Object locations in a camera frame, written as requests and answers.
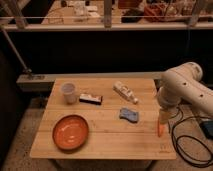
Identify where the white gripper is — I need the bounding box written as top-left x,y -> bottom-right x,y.
158,109 -> 171,137

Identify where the orange ceramic bowl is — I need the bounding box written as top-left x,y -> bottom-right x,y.
52,115 -> 89,151

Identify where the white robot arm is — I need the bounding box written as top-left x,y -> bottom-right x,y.
157,62 -> 213,137

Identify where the blue sponge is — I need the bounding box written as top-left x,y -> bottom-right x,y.
119,108 -> 139,123

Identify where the wooden table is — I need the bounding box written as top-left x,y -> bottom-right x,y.
30,78 -> 176,160

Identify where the blue power box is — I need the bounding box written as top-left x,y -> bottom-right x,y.
200,121 -> 213,140

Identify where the white plastic bottle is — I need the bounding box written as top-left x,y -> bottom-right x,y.
113,81 -> 138,104

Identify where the black and white box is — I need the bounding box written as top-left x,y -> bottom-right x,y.
79,93 -> 102,105

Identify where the translucent plastic cup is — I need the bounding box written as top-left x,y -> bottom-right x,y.
61,83 -> 76,104

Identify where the diagonal metal pole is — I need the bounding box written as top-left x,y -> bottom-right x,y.
0,26 -> 32,78

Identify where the black cable loop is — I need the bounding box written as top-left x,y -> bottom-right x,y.
168,107 -> 213,168

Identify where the metal rail beam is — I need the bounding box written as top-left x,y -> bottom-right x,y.
16,72 -> 162,92

